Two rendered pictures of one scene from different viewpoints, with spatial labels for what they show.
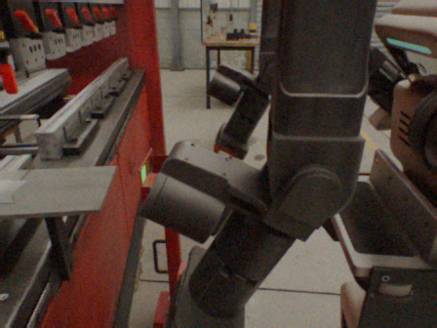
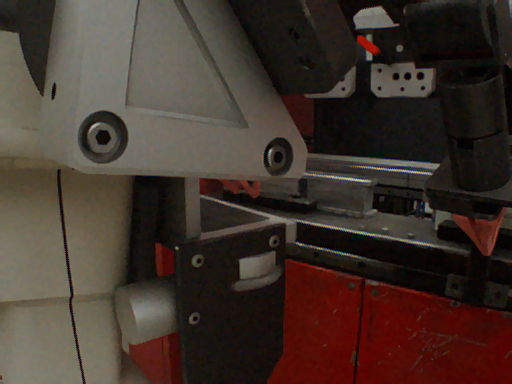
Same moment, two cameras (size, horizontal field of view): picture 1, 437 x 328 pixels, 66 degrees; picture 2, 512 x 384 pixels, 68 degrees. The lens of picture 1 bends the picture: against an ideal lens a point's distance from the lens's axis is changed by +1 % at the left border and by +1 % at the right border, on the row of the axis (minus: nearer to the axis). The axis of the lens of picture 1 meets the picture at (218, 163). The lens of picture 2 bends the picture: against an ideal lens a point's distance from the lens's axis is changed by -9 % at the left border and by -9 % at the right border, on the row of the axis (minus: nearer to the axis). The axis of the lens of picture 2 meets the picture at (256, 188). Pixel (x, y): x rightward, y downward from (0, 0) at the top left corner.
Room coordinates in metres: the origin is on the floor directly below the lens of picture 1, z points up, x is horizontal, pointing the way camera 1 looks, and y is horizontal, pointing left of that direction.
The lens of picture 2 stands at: (0.78, -0.45, 1.13)
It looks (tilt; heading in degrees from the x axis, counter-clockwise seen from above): 10 degrees down; 136
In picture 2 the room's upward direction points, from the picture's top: straight up
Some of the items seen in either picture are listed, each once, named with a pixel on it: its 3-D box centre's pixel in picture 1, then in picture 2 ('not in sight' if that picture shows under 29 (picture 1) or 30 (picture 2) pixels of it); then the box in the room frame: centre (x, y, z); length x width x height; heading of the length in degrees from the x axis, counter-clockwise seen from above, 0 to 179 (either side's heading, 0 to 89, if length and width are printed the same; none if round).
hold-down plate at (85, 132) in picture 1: (82, 135); not in sight; (1.17, 0.51, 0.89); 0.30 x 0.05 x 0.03; 6
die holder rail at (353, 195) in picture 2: not in sight; (293, 187); (0.01, 0.44, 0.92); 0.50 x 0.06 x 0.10; 6
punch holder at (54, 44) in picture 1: (41, 29); not in sight; (1.13, 0.56, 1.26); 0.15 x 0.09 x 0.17; 6
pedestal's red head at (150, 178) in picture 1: (169, 181); not in sight; (1.07, 0.18, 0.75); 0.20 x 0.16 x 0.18; 179
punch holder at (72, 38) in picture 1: (60, 26); not in sight; (1.33, 0.58, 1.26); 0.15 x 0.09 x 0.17; 6
